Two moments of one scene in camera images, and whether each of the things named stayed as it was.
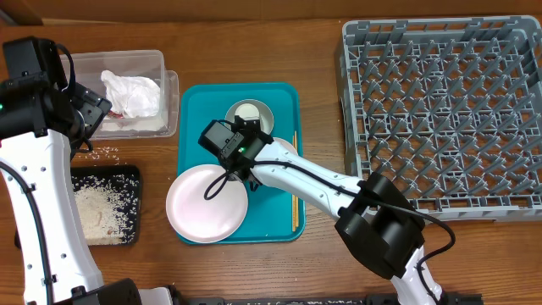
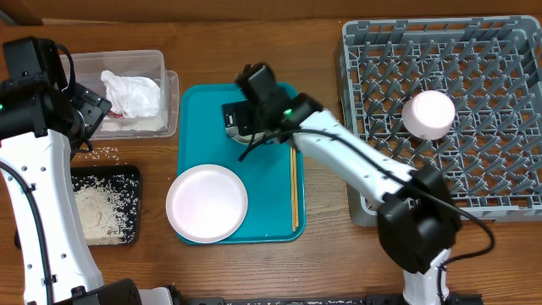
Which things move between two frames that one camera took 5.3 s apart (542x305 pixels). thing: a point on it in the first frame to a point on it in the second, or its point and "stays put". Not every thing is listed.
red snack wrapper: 113,114 stays put
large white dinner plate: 206,221 stays put
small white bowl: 286,144 to 428,114
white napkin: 132,124 stays put
